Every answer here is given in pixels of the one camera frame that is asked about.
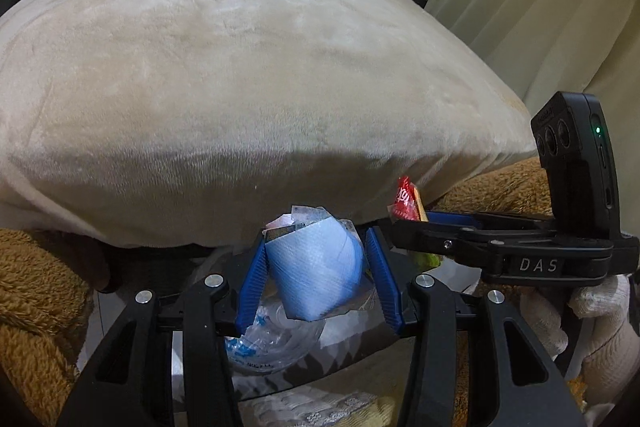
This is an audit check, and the cream curtain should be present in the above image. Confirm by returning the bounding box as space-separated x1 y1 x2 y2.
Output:
425 0 640 238

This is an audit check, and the light blue packet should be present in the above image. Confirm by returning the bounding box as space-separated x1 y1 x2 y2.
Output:
265 205 365 322

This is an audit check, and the cream plush bed blanket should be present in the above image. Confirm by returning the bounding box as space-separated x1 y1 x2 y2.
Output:
0 0 538 250

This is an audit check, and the brown fuzzy rug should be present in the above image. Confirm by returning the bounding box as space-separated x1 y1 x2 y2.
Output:
0 157 640 427

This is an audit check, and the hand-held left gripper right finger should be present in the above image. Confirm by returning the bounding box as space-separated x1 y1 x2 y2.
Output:
364 227 586 427

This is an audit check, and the red snack packet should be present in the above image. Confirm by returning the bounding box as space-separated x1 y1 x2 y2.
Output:
387 176 443 272

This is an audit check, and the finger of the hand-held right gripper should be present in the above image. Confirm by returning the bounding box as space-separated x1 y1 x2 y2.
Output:
426 210 554 238
390 220 501 273

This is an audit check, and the person's right hand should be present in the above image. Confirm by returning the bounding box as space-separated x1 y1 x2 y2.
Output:
520 276 635 404

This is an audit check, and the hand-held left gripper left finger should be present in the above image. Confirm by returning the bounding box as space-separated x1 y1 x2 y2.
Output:
57 234 268 427

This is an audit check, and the bin with clear plastic bag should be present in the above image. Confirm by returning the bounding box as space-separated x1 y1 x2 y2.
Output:
220 279 391 378

